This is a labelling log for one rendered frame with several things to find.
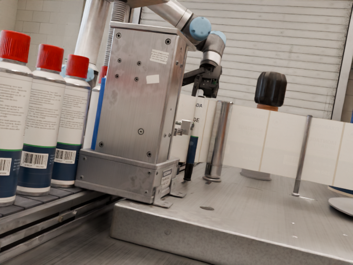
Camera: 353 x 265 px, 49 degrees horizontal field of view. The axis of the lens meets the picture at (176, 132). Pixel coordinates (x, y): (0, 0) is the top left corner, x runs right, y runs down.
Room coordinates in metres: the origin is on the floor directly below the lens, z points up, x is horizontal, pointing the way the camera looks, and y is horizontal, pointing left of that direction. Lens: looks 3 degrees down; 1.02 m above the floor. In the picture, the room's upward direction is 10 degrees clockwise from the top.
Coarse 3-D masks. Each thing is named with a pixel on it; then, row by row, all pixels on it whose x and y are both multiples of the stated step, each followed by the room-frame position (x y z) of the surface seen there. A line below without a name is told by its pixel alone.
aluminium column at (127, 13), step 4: (112, 8) 1.06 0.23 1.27; (128, 8) 1.05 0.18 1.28; (132, 8) 1.08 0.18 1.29; (128, 12) 1.06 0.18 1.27; (132, 12) 1.08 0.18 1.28; (124, 16) 1.05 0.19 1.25; (128, 16) 1.06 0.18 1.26; (132, 16) 1.09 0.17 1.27; (124, 20) 1.05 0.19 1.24; (128, 20) 1.08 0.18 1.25; (108, 36) 1.06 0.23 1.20; (104, 60) 1.06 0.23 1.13; (104, 64) 1.06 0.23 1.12
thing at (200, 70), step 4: (200, 68) 1.44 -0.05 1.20; (188, 72) 1.45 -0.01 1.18; (192, 72) 1.44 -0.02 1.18; (196, 72) 1.44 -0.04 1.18; (200, 72) 1.44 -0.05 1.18; (204, 72) 1.44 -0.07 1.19; (184, 76) 1.44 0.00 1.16; (188, 76) 1.44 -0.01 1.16; (192, 76) 1.44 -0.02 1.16; (184, 80) 1.44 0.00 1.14; (188, 80) 1.45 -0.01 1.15; (192, 80) 1.46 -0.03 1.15; (184, 84) 1.46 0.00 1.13; (188, 84) 1.47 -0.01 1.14
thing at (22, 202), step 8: (56, 192) 0.55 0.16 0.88; (64, 192) 0.56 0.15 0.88; (72, 192) 0.57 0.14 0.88; (16, 200) 0.48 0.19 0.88; (24, 200) 0.49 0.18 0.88; (32, 200) 0.49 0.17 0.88; (40, 200) 0.50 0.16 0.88; (48, 200) 0.51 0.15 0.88; (0, 208) 0.44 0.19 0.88; (8, 208) 0.44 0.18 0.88; (16, 208) 0.45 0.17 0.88; (24, 208) 0.46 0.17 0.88; (0, 216) 0.42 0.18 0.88
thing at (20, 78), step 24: (0, 48) 0.45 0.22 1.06; (24, 48) 0.45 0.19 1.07; (0, 72) 0.44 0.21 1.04; (24, 72) 0.45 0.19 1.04; (0, 96) 0.44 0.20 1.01; (24, 96) 0.45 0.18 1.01; (0, 120) 0.44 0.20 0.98; (24, 120) 0.46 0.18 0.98; (0, 144) 0.44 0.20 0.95; (0, 168) 0.44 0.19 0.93; (0, 192) 0.44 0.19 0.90
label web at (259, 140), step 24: (192, 96) 0.83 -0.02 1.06; (192, 120) 0.84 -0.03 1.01; (240, 120) 0.91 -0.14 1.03; (264, 120) 0.90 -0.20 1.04; (288, 120) 0.89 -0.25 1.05; (312, 120) 0.88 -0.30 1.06; (192, 144) 0.83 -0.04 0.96; (240, 144) 0.91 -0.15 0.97; (264, 144) 0.90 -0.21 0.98; (288, 144) 0.89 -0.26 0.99; (312, 144) 0.88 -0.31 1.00; (264, 168) 0.90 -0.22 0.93; (288, 168) 0.89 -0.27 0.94
